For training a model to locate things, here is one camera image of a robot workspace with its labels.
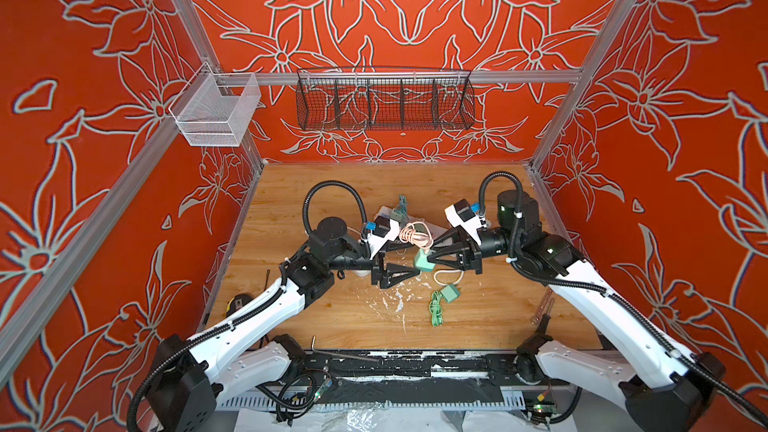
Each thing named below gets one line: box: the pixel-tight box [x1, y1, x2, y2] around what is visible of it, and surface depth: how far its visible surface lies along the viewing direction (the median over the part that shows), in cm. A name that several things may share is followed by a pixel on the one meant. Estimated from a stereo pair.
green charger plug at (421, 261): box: [414, 248, 436, 272], surface depth 61 cm
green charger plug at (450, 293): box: [441, 284, 461, 304], surface depth 85 cm
